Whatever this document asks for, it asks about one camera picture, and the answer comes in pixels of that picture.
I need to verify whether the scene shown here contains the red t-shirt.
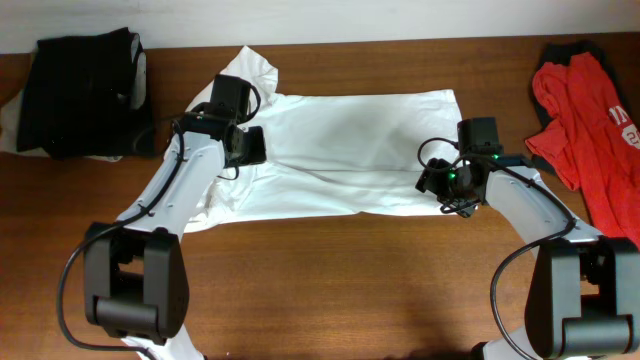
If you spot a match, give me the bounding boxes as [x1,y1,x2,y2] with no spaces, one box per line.
[525,53,639,243]

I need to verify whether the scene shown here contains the black folded garment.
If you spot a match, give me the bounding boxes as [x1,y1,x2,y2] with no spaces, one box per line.
[16,27,156,159]

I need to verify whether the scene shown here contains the grey folded garment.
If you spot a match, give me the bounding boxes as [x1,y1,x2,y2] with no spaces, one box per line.
[128,33,147,110]

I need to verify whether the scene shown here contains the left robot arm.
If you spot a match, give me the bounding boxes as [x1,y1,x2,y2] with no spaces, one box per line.
[82,113,266,359]

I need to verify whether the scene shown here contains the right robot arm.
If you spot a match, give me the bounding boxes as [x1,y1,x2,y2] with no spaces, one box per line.
[416,154,639,359]

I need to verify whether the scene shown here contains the white t-shirt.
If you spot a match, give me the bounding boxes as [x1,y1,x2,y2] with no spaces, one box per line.
[186,47,462,233]

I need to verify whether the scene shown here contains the dark teal garment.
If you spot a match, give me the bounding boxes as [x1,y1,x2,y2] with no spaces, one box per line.
[528,40,632,176]

